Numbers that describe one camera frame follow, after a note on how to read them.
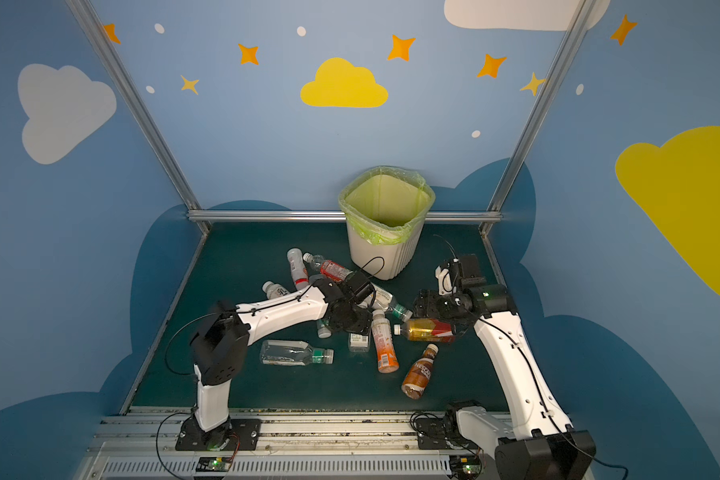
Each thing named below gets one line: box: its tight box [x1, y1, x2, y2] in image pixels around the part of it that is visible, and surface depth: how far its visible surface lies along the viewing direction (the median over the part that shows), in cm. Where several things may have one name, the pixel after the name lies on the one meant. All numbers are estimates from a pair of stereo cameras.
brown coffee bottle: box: [401, 343, 439, 400], surface depth 82 cm
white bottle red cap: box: [287, 248, 309, 291], surface depth 106 cm
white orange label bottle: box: [262, 281, 290, 299], surface depth 100 cm
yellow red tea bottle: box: [393, 318, 456, 343], surface depth 90 cm
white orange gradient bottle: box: [371, 309, 399, 374], surface depth 87 cm
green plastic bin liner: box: [339, 166, 436, 245], surface depth 98 cm
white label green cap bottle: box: [374, 284, 413, 322], surface depth 96 cm
